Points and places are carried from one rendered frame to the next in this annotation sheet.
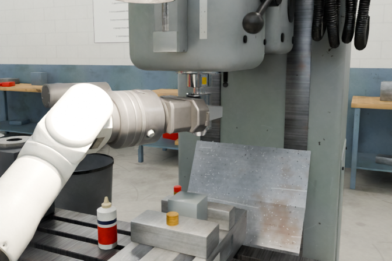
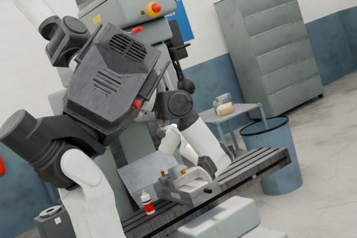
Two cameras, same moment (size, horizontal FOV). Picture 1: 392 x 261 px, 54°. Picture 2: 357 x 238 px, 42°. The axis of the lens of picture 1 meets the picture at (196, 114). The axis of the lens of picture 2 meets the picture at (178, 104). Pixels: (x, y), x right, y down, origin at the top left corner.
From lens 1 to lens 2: 1.78 m
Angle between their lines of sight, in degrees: 52
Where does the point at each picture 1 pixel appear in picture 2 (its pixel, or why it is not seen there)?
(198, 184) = (133, 188)
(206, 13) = not seen: hidden behind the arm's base
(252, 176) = (153, 169)
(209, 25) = not seen: hidden behind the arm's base
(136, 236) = (177, 185)
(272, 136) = (150, 147)
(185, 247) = (194, 176)
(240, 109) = (131, 142)
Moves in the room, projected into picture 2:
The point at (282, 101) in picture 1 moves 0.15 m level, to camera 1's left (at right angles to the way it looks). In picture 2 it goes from (147, 129) to (130, 139)
